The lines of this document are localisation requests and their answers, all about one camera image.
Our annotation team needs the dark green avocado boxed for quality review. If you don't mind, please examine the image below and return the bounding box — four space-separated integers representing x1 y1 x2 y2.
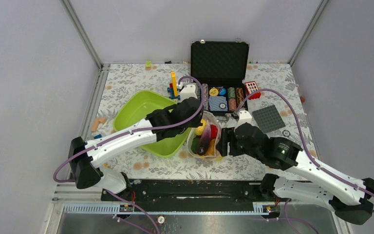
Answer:
190 136 200 154

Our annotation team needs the green plastic tray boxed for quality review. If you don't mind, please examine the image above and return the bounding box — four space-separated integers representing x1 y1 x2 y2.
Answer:
112 90 191 158

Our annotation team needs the purple eggplant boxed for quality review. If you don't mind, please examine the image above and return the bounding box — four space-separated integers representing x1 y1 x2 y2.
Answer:
197 125 211 156

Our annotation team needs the floral tablecloth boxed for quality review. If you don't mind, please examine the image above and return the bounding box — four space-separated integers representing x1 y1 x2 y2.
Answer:
96 64 317 181

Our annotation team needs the black poker chip case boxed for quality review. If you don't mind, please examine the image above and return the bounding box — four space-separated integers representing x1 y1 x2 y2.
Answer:
190 40 249 116

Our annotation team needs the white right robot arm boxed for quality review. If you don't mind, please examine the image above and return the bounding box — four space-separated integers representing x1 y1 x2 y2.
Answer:
216 123 374 225

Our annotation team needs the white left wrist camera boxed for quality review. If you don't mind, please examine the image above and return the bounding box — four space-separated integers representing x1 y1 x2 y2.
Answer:
179 83 198 101

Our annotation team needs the yellow lemon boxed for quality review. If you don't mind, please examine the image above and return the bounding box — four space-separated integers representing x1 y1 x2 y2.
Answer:
194 119 206 136

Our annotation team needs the toy brick car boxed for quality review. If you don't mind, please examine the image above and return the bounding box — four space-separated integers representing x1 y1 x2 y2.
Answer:
167 71 181 100

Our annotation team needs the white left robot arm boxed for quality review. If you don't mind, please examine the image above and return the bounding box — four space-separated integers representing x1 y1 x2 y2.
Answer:
68 97 203 200

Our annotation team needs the red toy brick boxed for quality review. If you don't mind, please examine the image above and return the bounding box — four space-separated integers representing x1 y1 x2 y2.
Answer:
244 81 261 100

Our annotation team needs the orange yellow mango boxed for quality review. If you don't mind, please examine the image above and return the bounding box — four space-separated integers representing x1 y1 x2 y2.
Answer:
205 142 216 156

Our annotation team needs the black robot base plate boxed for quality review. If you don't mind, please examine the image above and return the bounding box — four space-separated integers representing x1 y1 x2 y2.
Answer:
100 179 286 212

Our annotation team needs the red apple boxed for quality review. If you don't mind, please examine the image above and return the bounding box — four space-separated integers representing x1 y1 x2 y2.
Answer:
210 124 219 140

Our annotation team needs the tan wooden block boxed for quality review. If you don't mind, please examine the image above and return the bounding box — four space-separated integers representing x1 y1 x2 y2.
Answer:
90 117 107 133

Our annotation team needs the black brick baseplate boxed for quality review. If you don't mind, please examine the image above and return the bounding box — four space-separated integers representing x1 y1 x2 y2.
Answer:
252 105 285 134

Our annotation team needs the blue toy block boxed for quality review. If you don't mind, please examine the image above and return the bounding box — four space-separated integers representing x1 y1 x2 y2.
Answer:
93 134 102 139

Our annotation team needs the clear zip top bag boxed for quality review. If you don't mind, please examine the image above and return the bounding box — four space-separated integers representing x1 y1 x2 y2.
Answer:
186 111 222 160

